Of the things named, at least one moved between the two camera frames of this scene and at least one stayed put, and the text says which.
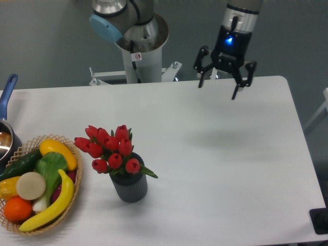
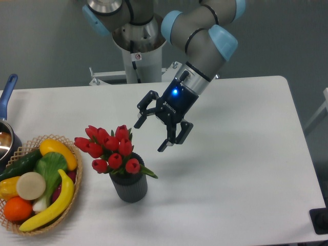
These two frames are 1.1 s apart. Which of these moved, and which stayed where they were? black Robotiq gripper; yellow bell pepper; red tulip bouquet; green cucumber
Moved: black Robotiq gripper
Stayed: green cucumber; yellow bell pepper; red tulip bouquet
